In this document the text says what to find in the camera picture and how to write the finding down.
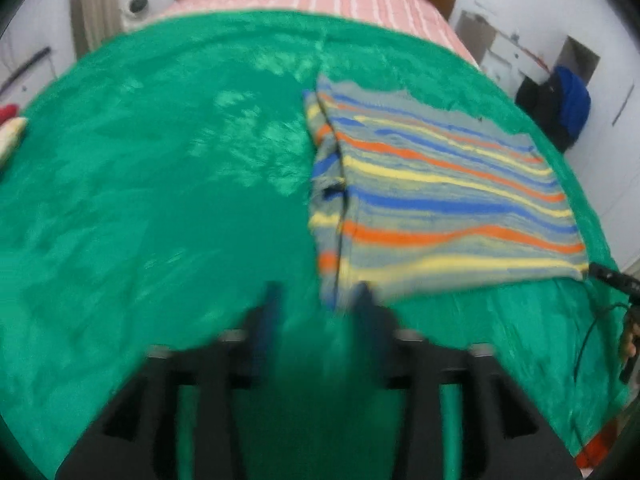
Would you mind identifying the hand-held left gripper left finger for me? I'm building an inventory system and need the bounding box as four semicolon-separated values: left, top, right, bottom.
55;282;284;480

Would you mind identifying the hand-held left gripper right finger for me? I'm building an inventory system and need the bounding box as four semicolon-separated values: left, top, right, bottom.
349;281;584;480

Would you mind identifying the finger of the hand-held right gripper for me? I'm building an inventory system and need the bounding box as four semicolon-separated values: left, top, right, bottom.
587;261;640;297

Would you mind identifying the striped knit sweater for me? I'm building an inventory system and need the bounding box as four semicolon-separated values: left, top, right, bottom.
302;74;591;311

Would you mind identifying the person's right hand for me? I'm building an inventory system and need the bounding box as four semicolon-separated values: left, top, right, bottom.
619;324;640;363

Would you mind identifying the green blanket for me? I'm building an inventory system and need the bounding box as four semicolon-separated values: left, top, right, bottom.
0;9;632;480

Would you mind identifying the orange cloth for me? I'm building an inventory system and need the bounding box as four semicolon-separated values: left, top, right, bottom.
575;421;620;470

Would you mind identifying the blue jacket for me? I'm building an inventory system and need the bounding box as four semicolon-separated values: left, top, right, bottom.
552;66;592;142

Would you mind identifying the white desk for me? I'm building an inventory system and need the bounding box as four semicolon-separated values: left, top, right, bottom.
454;9;553;97

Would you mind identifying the dark stick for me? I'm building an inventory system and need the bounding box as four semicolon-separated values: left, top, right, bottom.
0;46;52;96

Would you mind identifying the beige curtain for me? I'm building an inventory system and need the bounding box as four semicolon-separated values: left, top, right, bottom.
70;0;123;58

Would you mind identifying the black cable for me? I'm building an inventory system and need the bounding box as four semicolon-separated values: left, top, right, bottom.
573;302;632;383

